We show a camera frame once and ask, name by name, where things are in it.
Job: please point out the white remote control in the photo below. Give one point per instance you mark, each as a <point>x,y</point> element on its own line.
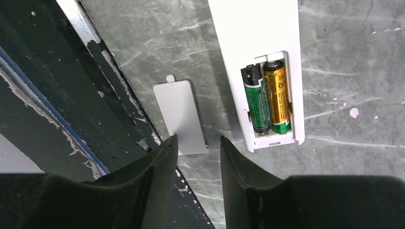
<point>255,32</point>

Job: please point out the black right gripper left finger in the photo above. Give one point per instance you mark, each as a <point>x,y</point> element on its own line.
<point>136,196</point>

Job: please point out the white battery cover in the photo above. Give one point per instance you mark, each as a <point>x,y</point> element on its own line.
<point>179,112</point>

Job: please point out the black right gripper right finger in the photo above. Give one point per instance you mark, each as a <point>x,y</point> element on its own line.
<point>256,199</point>

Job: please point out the gold green AAA battery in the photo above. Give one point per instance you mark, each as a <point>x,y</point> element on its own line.
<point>277,92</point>

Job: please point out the dark green AAA battery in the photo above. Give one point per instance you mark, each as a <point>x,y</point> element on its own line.
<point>254,86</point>

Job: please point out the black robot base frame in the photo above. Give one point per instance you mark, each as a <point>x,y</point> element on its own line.
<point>65,104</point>

